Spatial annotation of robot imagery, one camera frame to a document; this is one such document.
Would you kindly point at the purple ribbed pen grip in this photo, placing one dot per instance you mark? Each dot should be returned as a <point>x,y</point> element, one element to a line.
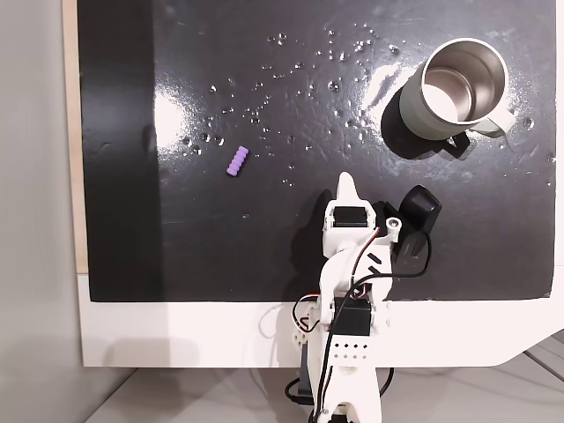
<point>238,161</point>

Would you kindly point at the pale green steel mug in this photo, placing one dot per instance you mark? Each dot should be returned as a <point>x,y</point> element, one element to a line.
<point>414,110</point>

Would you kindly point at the black glossy table mat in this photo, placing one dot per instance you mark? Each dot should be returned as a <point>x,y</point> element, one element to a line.
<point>220,242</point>

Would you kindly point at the black table clamp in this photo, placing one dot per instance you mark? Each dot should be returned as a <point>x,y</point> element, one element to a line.
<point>305,374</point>

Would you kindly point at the light wooden board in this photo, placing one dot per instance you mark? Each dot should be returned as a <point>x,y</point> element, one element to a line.
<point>70,132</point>

